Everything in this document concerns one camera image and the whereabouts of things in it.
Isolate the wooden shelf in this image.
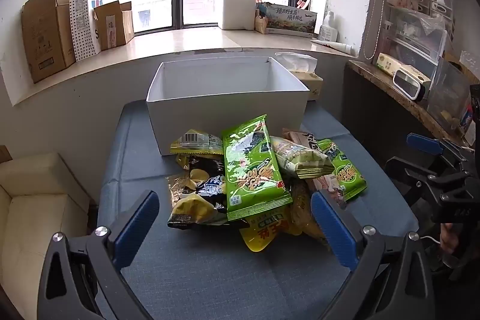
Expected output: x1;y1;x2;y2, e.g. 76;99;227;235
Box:
347;59;473;152

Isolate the cream tissue pack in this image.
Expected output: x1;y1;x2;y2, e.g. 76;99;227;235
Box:
394;64;432;84
376;52;407;76

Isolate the black and yellow chips bag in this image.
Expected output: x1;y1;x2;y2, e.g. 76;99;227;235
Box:
167;153;250;229

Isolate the polka dot paper bag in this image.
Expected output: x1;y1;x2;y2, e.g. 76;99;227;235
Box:
69;0;102;62

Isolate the white tube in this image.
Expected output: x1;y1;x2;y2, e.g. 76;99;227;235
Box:
310;39;357;56

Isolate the cream and green snack packet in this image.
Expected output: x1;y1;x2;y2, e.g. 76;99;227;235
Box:
269;136;335;179

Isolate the clear noodle snack packet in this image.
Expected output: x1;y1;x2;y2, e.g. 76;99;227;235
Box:
292;181;331;243

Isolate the marble window sill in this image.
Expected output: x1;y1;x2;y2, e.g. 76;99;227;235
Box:
0;28;361;107

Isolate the small yellow snack packet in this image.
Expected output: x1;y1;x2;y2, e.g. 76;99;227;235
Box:
170;129;224;156

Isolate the green seaweed snack packet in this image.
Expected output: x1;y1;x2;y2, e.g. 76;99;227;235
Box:
319;138;367;201
222;114;293;222

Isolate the brown and white snack packet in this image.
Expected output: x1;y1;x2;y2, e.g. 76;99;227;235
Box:
281;129;320;153

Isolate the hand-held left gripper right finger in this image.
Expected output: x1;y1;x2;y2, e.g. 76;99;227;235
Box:
310;190;436;320

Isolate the yellow snack bag red print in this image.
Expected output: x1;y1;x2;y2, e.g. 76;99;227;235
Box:
239;207;301;253

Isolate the blue fabric cover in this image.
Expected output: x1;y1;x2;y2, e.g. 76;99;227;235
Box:
95;99;421;320

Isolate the pink snack packet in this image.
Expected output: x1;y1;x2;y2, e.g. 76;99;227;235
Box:
305;174;347;209

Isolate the small brown cardboard box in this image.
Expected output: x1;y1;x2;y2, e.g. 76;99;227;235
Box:
93;1;135;50

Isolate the clear plastic storage box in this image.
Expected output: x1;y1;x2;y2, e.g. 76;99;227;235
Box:
386;5;448;64

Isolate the plain white box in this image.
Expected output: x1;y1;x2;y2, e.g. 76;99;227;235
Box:
222;0;257;31

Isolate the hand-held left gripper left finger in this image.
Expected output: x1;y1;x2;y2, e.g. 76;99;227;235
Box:
37;190;160;320

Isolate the white plastic bottle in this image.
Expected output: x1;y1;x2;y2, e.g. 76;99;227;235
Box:
319;12;338;42

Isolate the person's right hand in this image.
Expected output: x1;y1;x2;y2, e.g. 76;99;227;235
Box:
440;223;461;256

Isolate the white digital clock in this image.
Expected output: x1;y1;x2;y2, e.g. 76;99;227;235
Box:
392;69;427;102

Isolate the clear plastic container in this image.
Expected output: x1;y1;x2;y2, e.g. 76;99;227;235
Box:
427;58;474;133

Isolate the landscape printed carton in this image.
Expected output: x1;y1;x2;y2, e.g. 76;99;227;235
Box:
257;1;319;39

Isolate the white cardboard box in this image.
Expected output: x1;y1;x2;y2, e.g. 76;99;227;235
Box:
146;56;310;156

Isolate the large brown cardboard box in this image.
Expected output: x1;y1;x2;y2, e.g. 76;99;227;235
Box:
21;0;77;84

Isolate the small drawer organizer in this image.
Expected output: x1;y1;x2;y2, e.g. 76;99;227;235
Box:
412;0;454;19

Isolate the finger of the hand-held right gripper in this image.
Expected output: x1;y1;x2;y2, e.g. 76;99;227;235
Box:
384;155;469;209
407;133;471;171

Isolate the tissue box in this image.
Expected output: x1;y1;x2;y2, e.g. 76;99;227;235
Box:
275;52;324;101

